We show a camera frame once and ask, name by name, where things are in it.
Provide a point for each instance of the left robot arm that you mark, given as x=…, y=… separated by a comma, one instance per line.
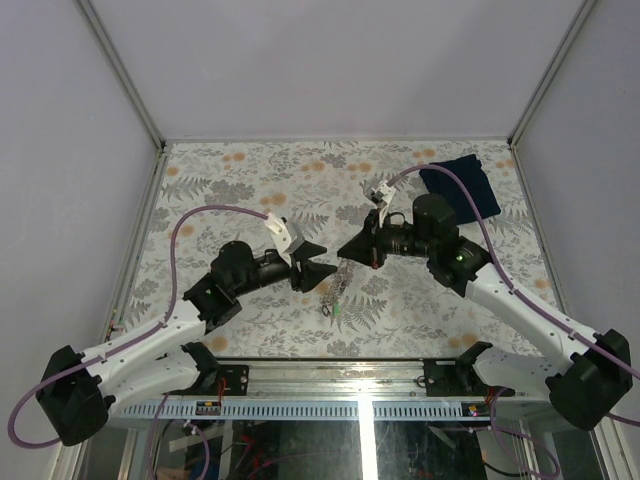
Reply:
x=81, y=390

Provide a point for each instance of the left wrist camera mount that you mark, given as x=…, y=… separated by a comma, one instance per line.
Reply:
x=286, y=236

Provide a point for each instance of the metal base rail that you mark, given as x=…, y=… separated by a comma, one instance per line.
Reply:
x=349, y=378

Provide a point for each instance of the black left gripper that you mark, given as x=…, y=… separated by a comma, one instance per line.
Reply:
x=313, y=273

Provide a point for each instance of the white slotted cable duct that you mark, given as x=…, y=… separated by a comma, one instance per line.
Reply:
x=244, y=409

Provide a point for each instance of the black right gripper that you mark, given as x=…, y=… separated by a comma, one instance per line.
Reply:
x=368, y=246

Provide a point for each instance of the dark blue folded cloth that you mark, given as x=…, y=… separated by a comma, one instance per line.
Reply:
x=468, y=170

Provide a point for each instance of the large metal keyring disc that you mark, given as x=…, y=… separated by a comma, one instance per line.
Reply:
x=338, y=283

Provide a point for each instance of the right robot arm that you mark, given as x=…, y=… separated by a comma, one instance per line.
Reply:
x=581, y=372

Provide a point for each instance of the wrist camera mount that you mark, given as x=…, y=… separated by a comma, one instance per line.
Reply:
x=286, y=236
x=382, y=197

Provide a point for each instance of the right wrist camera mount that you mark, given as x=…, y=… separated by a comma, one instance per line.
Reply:
x=382, y=197

